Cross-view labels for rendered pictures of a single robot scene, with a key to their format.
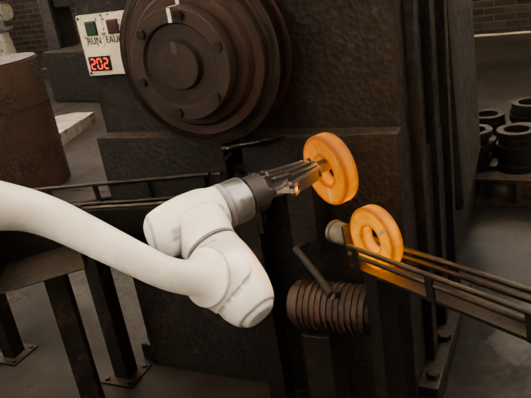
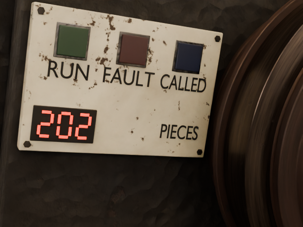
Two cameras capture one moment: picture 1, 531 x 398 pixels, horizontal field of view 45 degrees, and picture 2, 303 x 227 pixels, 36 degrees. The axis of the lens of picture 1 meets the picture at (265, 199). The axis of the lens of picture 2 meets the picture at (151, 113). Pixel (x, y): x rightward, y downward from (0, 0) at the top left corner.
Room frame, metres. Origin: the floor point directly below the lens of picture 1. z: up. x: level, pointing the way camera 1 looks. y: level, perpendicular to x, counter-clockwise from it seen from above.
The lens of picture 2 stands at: (1.55, 0.81, 1.21)
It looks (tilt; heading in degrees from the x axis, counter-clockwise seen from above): 8 degrees down; 309
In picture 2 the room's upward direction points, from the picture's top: 8 degrees clockwise
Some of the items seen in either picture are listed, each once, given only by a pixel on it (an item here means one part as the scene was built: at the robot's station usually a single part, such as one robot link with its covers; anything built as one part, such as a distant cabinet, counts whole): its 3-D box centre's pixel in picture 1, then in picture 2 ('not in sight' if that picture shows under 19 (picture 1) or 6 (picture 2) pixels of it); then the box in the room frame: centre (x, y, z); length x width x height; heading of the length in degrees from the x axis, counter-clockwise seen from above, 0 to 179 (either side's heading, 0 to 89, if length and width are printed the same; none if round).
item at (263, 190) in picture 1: (265, 188); not in sight; (1.21, 0.00, 0.91); 0.09 x 0.08 x 0.07; 118
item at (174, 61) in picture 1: (182, 64); not in sight; (1.63, 0.15, 1.11); 0.28 x 0.06 x 0.28; 62
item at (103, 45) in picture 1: (118, 43); (125, 87); (1.97, 0.35, 1.15); 0.26 x 0.02 x 0.18; 62
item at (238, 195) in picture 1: (234, 201); not in sight; (1.18, 0.06, 0.91); 0.09 x 0.06 x 0.09; 28
